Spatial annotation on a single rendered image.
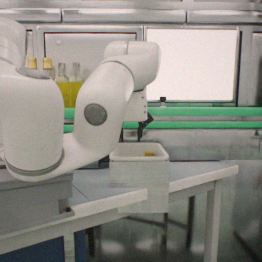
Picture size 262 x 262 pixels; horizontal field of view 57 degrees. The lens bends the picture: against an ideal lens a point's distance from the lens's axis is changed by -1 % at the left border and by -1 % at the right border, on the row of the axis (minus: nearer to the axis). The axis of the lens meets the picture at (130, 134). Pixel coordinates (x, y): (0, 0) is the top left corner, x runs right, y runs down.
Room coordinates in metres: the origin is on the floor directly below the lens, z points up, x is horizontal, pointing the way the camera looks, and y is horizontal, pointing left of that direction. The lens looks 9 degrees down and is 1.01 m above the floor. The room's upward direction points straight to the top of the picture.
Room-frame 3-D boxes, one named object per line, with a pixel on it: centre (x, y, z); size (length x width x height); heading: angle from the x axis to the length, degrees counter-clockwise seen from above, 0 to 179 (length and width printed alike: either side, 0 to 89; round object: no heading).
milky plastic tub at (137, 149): (0.78, -0.02, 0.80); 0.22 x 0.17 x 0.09; 2
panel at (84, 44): (1.14, -0.04, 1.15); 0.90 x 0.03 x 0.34; 92
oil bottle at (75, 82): (0.99, 0.21, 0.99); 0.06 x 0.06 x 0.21; 1
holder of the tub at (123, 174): (0.80, -0.02, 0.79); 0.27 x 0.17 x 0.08; 2
